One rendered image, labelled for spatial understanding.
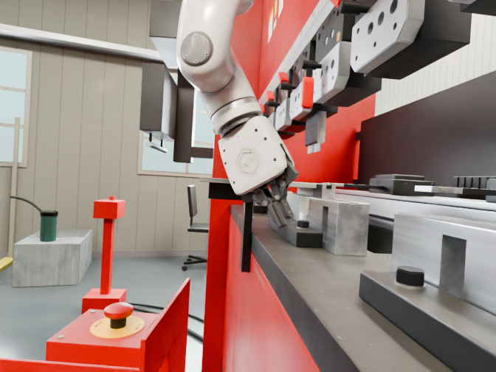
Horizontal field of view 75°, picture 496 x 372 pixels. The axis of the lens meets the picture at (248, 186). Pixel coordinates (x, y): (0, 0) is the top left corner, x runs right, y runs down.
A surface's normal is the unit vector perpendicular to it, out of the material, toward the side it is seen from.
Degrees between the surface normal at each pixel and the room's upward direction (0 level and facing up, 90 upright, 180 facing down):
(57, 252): 90
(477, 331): 0
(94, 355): 90
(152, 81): 90
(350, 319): 0
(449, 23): 90
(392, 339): 0
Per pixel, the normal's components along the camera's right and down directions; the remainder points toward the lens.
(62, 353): -0.04, 0.01
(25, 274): 0.31, 0.04
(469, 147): -0.99, -0.05
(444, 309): 0.06, -1.00
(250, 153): -0.51, 0.12
